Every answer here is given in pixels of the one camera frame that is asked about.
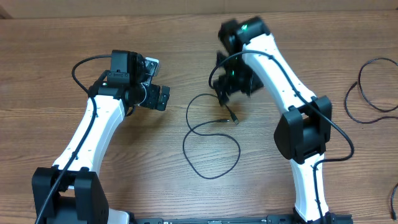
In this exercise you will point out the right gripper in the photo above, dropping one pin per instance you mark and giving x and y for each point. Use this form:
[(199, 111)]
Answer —
[(226, 83)]

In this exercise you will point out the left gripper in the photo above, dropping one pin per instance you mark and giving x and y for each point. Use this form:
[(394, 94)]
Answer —
[(156, 97)]

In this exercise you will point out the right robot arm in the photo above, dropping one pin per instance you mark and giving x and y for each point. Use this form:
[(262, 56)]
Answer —
[(253, 61)]

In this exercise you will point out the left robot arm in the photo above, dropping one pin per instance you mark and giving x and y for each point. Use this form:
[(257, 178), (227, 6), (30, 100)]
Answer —
[(70, 190)]

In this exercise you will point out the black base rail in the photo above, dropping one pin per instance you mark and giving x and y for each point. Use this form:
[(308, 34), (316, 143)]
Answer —
[(270, 219)]

